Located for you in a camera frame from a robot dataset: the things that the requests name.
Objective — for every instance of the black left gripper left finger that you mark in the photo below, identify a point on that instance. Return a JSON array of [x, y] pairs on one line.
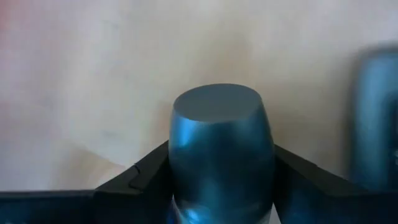
[[140, 193]]

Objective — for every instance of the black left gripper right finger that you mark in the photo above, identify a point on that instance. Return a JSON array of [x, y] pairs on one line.
[[311, 193]]

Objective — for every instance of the blue metallic bottle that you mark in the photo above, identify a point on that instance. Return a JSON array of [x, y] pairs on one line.
[[220, 149]]

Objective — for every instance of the dark blue container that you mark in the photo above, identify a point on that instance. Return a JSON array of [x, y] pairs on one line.
[[376, 124]]

